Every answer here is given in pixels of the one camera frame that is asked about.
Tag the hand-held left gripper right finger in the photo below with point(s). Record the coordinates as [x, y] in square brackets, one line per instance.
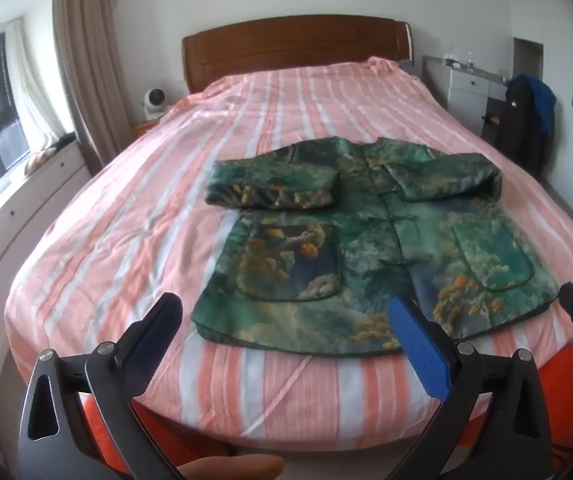
[419, 345]

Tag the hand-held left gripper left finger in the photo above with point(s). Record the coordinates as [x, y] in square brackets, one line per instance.
[151, 340]

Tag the green landscape print jacket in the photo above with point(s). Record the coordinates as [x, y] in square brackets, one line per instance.
[366, 260]

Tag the person's left hand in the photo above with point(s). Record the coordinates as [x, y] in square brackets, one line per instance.
[236, 470]

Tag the bed with pink striped sheet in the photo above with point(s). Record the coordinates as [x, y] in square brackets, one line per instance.
[141, 210]

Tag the white window seat cabinet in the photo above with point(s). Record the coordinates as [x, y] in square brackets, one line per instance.
[31, 200]

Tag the black hanging jacket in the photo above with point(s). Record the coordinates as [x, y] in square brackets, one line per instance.
[516, 125]

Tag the blue hanging garment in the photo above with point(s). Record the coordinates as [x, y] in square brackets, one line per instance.
[546, 105]

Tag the wooden nightstand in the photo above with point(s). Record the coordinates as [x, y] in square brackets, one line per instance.
[144, 129]

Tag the patterned cushion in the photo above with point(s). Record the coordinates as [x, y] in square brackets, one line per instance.
[46, 152]

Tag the white round fan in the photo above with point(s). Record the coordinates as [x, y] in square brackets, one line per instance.
[155, 102]

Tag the white drawer dresser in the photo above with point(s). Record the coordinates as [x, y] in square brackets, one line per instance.
[466, 95]

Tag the grey pillow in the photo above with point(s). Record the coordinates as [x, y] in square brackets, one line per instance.
[405, 66]

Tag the white sheer curtain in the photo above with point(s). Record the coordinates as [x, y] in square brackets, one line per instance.
[31, 85]

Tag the beige curtain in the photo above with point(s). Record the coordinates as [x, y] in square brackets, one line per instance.
[86, 60]

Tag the wooden headboard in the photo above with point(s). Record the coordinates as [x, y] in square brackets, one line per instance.
[291, 45]

